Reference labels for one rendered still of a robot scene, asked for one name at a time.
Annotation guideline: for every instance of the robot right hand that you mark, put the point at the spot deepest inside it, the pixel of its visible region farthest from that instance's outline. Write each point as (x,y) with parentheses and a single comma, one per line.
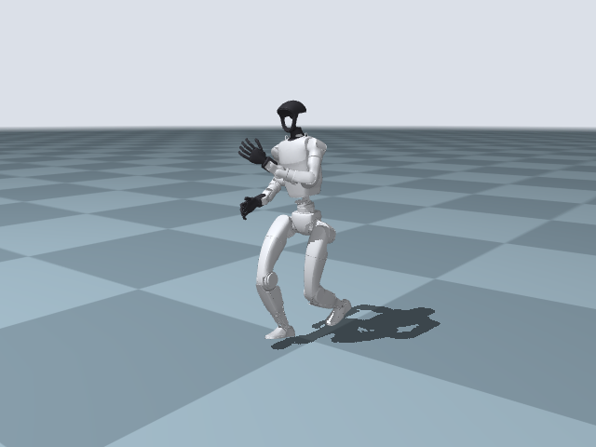
(250,204)

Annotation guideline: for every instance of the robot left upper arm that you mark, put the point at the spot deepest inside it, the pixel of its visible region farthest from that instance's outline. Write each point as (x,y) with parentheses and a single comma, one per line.
(316,149)

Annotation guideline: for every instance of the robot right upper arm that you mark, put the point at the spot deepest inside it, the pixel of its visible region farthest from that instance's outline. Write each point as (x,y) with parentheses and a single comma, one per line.
(274,152)

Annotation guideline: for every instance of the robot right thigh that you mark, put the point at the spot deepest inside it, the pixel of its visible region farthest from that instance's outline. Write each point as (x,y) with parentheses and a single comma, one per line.
(274,243)

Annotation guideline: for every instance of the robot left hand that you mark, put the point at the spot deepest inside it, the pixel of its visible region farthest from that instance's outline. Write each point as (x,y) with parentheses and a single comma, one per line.
(257,155)

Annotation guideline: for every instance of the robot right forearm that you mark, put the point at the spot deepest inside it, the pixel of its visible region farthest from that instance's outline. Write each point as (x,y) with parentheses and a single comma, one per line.
(273,188)

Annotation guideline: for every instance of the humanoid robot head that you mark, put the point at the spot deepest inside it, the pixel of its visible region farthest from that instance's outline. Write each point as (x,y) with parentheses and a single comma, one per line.
(291,109)

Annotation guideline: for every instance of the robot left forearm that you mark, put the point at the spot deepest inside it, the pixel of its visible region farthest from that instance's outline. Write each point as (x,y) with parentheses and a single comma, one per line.
(289,175)

